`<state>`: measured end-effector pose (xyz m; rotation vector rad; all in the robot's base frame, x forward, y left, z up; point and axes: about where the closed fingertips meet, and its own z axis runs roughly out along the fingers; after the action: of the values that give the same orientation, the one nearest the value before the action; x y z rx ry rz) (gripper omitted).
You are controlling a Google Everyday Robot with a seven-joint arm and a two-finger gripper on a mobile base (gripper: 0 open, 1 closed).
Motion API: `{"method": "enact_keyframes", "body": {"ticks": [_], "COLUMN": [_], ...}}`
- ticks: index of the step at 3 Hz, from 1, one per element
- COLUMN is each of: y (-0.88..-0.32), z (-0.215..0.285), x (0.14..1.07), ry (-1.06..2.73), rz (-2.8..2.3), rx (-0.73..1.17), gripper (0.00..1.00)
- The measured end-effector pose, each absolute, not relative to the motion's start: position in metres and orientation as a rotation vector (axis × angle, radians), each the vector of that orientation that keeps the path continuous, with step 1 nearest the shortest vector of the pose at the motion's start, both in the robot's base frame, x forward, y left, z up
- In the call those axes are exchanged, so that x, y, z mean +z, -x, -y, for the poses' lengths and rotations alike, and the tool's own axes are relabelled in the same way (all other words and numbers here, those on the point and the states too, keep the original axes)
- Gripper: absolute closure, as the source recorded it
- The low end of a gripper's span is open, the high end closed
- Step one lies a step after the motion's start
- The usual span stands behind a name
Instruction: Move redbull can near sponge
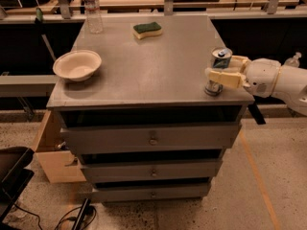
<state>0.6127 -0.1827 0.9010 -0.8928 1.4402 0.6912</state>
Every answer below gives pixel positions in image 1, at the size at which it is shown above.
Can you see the clear sanitizer bottle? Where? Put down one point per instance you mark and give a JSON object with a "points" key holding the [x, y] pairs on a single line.
{"points": [[294, 60]]}

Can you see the green yellow sponge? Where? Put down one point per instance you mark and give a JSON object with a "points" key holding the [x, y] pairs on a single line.
{"points": [[141, 31]]}

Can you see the middle grey drawer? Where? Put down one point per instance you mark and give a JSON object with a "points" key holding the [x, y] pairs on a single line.
{"points": [[150, 171]]}

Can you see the white bowl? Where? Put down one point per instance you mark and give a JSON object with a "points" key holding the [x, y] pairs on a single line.
{"points": [[77, 65]]}

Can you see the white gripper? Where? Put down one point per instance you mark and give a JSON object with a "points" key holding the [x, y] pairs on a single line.
{"points": [[263, 76]]}

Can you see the light wooden box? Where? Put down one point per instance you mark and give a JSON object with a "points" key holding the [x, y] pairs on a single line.
{"points": [[58, 163]]}

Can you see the black chair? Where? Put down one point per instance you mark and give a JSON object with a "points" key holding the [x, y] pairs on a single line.
{"points": [[14, 177]]}

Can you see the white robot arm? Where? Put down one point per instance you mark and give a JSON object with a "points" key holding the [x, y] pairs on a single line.
{"points": [[290, 87]]}

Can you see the clear plastic water bottle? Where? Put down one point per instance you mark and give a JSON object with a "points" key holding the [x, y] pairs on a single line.
{"points": [[93, 16]]}

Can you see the grey drawer cabinet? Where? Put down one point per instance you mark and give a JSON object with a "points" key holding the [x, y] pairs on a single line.
{"points": [[156, 81]]}

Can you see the bottom grey drawer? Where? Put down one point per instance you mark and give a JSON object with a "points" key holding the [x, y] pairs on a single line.
{"points": [[152, 193]]}

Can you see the grey drawer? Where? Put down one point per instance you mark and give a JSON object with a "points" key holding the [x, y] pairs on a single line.
{"points": [[150, 171], [93, 140], [152, 193]]}

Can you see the top grey drawer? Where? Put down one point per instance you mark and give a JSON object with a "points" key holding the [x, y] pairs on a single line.
{"points": [[93, 140]]}

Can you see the redbull can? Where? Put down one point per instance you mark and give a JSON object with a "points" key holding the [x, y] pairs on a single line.
{"points": [[220, 58]]}

